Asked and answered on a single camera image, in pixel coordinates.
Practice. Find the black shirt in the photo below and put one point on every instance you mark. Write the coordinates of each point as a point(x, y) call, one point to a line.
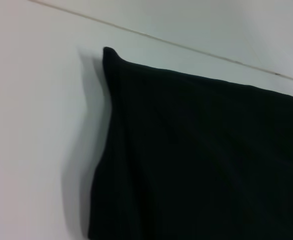
point(199, 162)

